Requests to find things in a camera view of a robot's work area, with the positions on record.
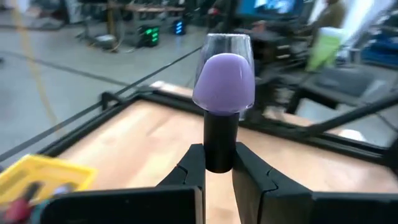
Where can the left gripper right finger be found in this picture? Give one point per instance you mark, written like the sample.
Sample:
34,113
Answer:
264,186

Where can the wide blue monitor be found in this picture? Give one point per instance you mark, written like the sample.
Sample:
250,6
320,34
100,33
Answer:
270,6

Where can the lilac nail polish bottle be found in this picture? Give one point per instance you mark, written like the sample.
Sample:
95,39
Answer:
225,84

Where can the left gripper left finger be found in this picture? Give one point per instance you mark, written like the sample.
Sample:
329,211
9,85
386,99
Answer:
186,174

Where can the red marker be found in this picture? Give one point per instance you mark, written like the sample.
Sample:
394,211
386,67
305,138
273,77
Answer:
15,211

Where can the black aluminium table frame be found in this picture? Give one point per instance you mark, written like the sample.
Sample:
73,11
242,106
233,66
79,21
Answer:
93,121

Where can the yellow plastic basket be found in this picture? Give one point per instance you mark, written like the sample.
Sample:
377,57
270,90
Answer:
46,174

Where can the black box with blue lights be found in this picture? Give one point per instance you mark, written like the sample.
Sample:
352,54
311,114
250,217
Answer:
178,27

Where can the black box with green lights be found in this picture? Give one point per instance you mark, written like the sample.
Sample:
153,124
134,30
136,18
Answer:
149,34

